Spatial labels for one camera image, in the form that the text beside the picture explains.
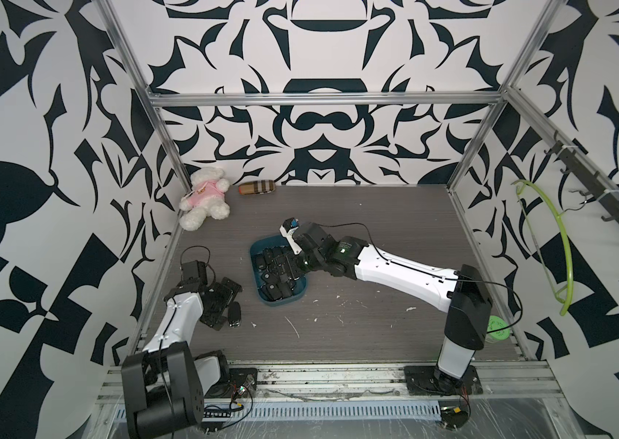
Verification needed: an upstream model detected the green tape roll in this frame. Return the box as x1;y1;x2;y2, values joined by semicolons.
485;316;511;344

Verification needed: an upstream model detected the black car key box front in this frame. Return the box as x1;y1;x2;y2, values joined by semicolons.
260;285;283;302

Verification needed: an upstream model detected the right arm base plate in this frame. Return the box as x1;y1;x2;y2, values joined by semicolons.
404;365;483;396

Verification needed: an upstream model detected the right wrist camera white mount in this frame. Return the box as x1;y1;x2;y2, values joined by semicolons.
280;218;302;255

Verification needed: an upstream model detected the black connector block left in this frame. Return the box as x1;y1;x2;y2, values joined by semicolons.
201;404;243;432

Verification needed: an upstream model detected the black car key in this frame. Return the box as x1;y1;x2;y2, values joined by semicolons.
267;264;287;276
277;280;297;299
254;254;267;272
227;302;242;327
261;273;281;285

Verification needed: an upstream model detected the black connector block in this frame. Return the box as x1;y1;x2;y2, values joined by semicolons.
440;406;470;431
201;404;243;432

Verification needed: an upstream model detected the black connector block right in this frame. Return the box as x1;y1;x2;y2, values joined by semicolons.
440;406;470;431

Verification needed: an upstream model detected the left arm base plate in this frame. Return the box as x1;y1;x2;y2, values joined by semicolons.
221;368;258;399

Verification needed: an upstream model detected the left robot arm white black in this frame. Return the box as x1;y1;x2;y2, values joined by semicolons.
121;277;243;438

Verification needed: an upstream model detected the green plastic hanger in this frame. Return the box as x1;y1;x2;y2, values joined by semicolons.
512;179;576;316

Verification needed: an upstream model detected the teal plastic storage box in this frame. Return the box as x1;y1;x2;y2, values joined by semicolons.
250;235;307;307

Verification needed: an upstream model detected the brown checkered pouch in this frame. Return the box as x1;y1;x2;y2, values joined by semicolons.
238;179;276;196

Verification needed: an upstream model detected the white teddy bear pink shirt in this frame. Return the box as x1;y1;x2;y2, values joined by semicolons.
179;168;231;232

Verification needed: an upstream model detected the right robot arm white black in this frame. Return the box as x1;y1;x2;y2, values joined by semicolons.
280;218;492;391

